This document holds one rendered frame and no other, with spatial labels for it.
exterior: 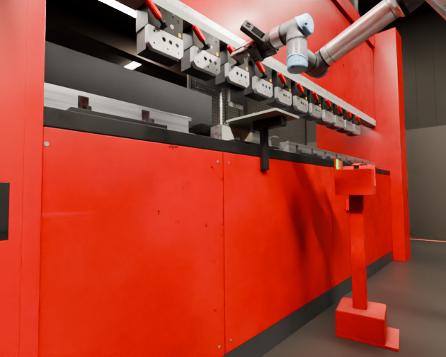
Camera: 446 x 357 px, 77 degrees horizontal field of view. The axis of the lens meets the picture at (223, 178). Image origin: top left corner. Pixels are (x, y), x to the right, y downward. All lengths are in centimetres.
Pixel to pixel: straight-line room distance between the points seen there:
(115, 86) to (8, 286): 116
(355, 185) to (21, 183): 125
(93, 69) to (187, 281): 109
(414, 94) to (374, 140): 210
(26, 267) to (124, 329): 34
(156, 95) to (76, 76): 43
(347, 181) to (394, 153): 184
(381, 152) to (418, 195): 193
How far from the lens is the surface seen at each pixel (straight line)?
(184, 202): 91
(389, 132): 328
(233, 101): 136
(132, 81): 166
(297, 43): 113
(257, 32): 125
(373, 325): 154
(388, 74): 343
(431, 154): 509
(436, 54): 544
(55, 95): 90
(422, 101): 525
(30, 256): 63
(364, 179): 143
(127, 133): 82
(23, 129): 63
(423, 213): 509
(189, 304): 99
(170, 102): 176
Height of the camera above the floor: 68
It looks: 3 degrees up
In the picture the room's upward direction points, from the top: 1 degrees counter-clockwise
